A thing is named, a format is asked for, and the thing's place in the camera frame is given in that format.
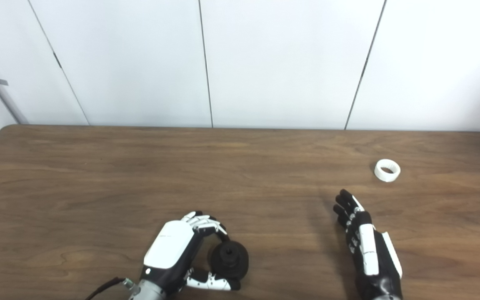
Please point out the round black plastic part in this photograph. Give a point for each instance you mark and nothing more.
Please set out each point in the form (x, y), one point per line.
(233, 262)

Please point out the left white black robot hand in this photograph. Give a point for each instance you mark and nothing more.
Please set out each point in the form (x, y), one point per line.
(167, 246)

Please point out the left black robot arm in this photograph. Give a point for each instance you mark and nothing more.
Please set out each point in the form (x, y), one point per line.
(152, 292)

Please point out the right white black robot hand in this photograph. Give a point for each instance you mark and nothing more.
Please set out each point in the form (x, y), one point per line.
(379, 275)

